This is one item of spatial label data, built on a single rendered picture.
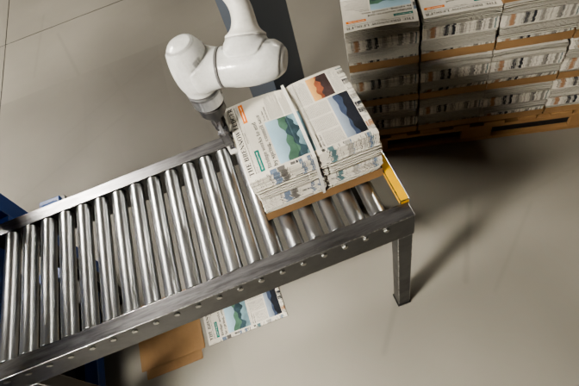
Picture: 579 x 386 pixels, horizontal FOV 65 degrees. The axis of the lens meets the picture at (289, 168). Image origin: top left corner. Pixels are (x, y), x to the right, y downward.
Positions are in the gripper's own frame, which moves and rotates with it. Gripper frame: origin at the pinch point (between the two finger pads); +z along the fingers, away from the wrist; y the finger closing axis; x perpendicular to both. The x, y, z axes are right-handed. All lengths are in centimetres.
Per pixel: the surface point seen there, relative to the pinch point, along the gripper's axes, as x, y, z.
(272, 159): -10.3, -18.7, -10.0
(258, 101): -12.8, 3.2, -10.3
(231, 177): 4.8, -1.9, 13.1
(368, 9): -66, 48, 10
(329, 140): -26.4, -19.7, -10.0
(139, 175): 35.4, 13.8, 13.1
